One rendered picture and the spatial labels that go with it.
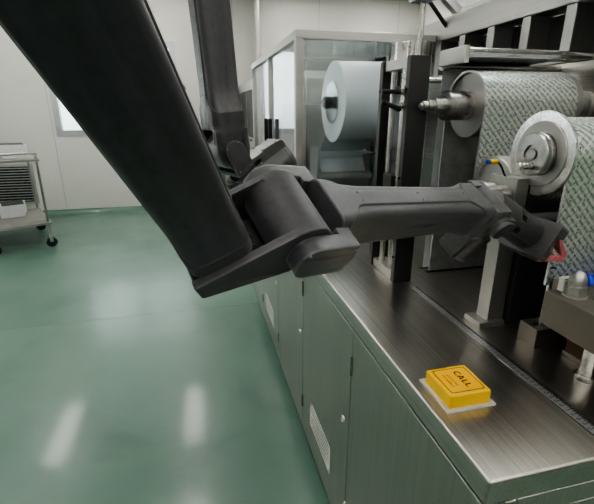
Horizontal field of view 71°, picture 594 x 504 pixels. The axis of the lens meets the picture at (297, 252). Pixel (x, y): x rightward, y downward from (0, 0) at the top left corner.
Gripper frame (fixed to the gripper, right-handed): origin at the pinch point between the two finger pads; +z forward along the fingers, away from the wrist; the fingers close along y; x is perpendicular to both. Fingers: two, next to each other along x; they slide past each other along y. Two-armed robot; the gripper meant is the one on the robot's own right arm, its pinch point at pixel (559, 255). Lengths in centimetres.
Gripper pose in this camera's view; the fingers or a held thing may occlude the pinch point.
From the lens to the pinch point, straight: 88.7
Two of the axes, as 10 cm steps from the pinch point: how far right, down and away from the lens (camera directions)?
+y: 2.4, 3.2, -9.2
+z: 8.3, 4.2, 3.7
